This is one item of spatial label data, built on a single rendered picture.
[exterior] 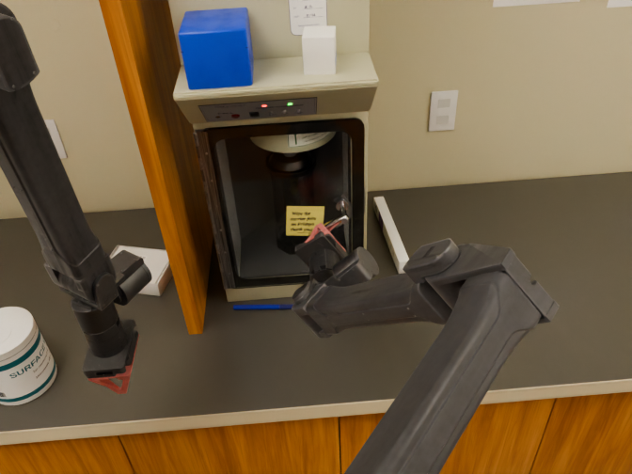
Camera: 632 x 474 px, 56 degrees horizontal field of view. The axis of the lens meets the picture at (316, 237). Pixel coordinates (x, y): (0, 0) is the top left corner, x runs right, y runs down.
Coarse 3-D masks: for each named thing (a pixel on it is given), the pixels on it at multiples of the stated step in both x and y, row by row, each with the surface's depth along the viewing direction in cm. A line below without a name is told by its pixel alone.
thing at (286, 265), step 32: (224, 128) 106; (256, 128) 106; (288, 128) 107; (320, 128) 107; (352, 128) 108; (224, 160) 110; (256, 160) 111; (288, 160) 111; (320, 160) 112; (352, 160) 112; (224, 192) 115; (256, 192) 115; (288, 192) 116; (320, 192) 116; (352, 192) 117; (224, 224) 120; (256, 224) 120; (352, 224) 122; (256, 256) 126; (288, 256) 126
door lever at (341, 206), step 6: (336, 204) 118; (342, 204) 118; (348, 204) 118; (342, 210) 116; (342, 216) 114; (348, 216) 115; (330, 222) 116; (336, 222) 115; (342, 222) 114; (330, 228) 116; (336, 228) 116
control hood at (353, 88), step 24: (264, 72) 95; (288, 72) 95; (336, 72) 94; (360, 72) 93; (192, 96) 91; (216, 96) 91; (240, 96) 92; (264, 96) 93; (288, 96) 93; (312, 96) 94; (336, 96) 95; (360, 96) 96; (192, 120) 102
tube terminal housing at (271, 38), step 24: (168, 0) 93; (192, 0) 93; (216, 0) 93; (240, 0) 93; (264, 0) 94; (336, 0) 94; (360, 0) 95; (264, 24) 96; (288, 24) 96; (336, 24) 97; (360, 24) 97; (264, 48) 99; (288, 48) 99; (360, 48) 100; (240, 120) 107; (264, 120) 107; (288, 120) 107; (264, 288) 133; (288, 288) 134
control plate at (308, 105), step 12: (204, 108) 96; (216, 108) 96; (228, 108) 97; (240, 108) 97; (252, 108) 98; (264, 108) 98; (276, 108) 99; (288, 108) 99; (300, 108) 100; (312, 108) 100; (216, 120) 103
